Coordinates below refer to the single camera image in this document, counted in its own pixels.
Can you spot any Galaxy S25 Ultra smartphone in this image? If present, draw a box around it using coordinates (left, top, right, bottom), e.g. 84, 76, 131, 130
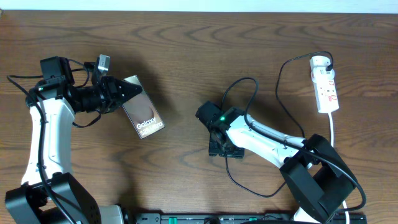
123, 75, 165, 139

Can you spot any black USB charging cable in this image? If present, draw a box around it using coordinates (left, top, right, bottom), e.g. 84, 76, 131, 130
224, 50, 335, 198

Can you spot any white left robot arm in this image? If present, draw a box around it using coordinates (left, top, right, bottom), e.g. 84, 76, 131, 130
5, 75, 142, 223

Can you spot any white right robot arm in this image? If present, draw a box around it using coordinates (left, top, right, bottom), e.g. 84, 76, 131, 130
195, 101, 357, 223

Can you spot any white USB charger adapter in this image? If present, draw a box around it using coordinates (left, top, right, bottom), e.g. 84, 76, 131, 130
310, 55, 335, 83

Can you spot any white surge protector power strip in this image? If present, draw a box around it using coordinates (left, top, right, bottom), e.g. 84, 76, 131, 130
311, 68, 339, 114

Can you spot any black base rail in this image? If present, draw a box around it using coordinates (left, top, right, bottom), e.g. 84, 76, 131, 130
133, 212, 368, 224

